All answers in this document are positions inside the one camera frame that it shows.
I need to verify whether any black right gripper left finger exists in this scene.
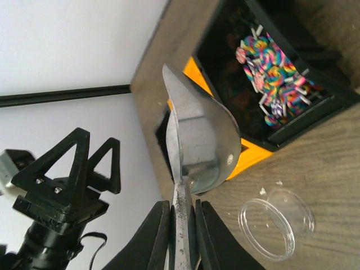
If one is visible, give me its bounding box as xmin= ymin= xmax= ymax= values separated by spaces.
xmin=104 ymin=201 xmax=170 ymax=270

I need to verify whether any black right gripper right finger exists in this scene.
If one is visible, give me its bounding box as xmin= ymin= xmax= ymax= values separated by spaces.
xmin=195 ymin=200 xmax=264 ymax=270

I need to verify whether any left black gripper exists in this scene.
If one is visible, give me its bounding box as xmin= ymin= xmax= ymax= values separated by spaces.
xmin=0 ymin=127 xmax=122 ymax=270

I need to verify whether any metal scoop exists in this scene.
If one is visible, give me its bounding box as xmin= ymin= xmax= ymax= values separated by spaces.
xmin=163 ymin=64 xmax=241 ymax=269

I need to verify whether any black bin with star candies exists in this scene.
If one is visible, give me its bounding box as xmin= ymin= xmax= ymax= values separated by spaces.
xmin=155 ymin=109 xmax=170 ymax=159

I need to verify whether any clear plastic jar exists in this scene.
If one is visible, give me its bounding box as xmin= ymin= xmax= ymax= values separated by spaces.
xmin=237 ymin=188 xmax=315 ymax=262

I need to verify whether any yellow bin with lollipops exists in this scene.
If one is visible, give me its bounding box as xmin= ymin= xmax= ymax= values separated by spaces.
xmin=163 ymin=57 xmax=273 ymax=190

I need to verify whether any black bin with swirl lollipops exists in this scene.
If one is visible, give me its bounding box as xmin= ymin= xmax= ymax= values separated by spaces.
xmin=192 ymin=1 xmax=359 ymax=152

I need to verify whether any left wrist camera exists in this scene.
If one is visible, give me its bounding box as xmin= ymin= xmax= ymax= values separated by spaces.
xmin=1 ymin=149 xmax=35 ymax=205

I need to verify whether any black aluminium frame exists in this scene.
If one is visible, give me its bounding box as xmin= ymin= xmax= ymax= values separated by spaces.
xmin=1 ymin=84 xmax=131 ymax=108

